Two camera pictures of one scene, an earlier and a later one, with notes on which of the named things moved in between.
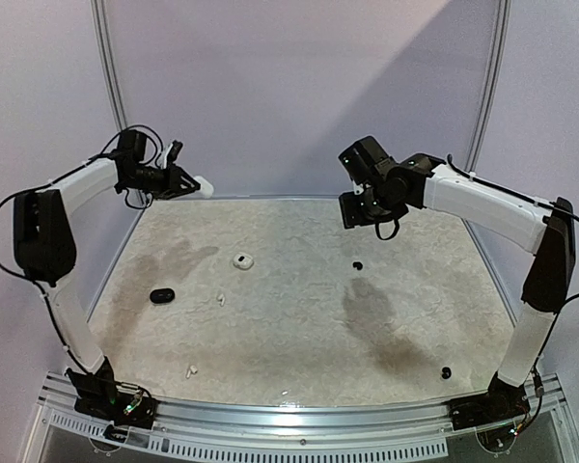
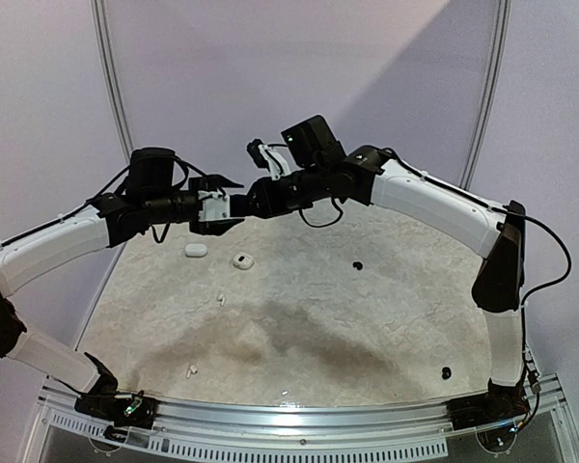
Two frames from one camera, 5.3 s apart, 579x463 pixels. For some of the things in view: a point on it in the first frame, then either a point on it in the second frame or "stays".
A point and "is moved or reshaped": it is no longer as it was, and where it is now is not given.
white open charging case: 242,260 stays
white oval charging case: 206,189 is moved or reshaped
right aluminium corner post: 485,114 stays
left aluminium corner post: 97,12 stays
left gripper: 173,188 to 211,181
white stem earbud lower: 193,369 stays
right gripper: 355,212 to 259,199
